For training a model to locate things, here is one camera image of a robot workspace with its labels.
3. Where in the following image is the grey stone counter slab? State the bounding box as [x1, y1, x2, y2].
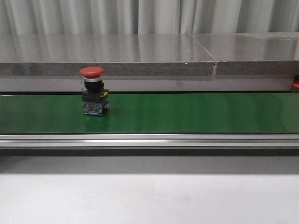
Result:
[0, 35, 214, 77]

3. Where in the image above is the green conveyor belt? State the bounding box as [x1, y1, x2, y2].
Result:
[0, 93, 299, 134]

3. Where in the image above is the grey stone slab right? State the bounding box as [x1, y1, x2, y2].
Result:
[192, 32, 299, 78]

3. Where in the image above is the red object at right edge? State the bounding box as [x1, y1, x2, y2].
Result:
[292, 81, 299, 93]

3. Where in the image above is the white curtain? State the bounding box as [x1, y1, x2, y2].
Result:
[0, 0, 299, 35]

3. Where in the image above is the aluminium conveyor frame rail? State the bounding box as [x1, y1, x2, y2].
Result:
[0, 133, 299, 149]

